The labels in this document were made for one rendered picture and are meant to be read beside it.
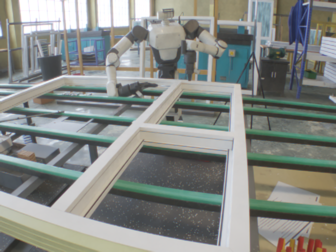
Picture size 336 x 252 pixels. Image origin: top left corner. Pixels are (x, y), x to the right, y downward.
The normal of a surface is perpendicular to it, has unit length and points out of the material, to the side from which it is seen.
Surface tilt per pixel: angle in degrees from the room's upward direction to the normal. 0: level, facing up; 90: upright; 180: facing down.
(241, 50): 90
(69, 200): 0
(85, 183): 0
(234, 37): 90
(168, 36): 102
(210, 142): 90
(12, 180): 90
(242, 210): 0
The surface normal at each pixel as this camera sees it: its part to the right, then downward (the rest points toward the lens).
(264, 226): 0.00, -0.92
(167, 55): 0.18, 0.58
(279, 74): -0.25, 0.39
